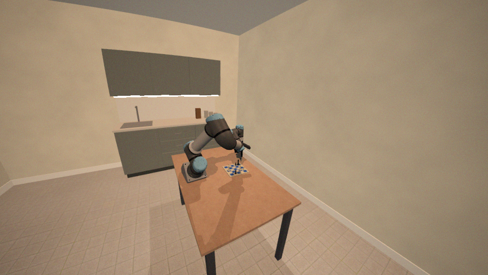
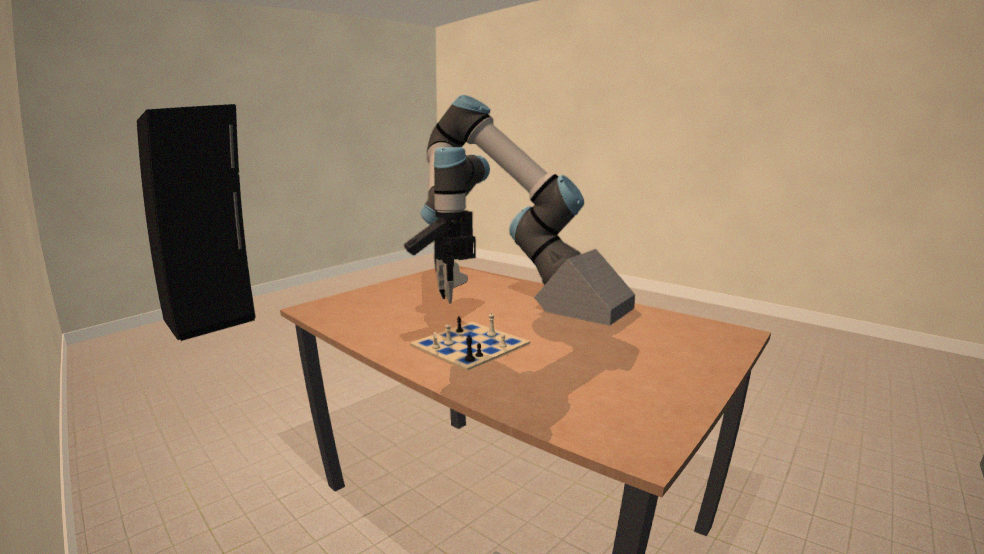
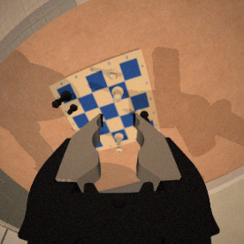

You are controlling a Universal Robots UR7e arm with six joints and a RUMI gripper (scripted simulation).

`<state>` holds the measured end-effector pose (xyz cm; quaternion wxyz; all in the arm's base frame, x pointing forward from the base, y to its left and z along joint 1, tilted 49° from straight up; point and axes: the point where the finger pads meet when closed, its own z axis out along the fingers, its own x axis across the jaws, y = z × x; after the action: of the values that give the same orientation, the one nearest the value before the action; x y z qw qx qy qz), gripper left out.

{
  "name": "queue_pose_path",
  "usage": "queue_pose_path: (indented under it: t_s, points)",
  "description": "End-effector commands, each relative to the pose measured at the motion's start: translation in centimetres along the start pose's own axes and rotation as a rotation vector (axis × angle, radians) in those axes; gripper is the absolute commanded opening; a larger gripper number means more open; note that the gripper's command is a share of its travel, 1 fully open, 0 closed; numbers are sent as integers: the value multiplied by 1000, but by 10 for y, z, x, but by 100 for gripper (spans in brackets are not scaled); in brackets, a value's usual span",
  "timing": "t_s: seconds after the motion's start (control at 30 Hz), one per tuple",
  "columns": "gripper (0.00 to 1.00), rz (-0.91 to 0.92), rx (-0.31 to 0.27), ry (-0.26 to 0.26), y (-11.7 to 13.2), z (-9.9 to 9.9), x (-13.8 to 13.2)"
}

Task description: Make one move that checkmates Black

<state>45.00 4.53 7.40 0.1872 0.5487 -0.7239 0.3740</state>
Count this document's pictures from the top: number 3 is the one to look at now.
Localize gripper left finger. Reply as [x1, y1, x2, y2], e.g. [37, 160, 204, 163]
[18, 113, 103, 241]

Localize blue and cream chessboard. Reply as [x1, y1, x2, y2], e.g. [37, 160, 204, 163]
[50, 50, 160, 151]

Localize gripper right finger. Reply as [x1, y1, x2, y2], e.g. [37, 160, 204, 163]
[133, 113, 220, 237]

